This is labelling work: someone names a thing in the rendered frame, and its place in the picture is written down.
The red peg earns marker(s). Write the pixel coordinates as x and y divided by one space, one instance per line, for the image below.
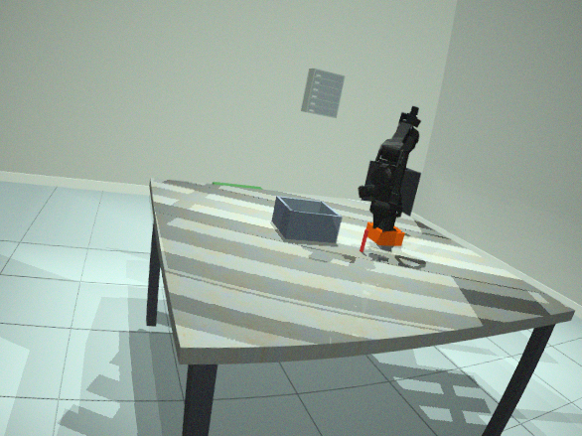
364 240

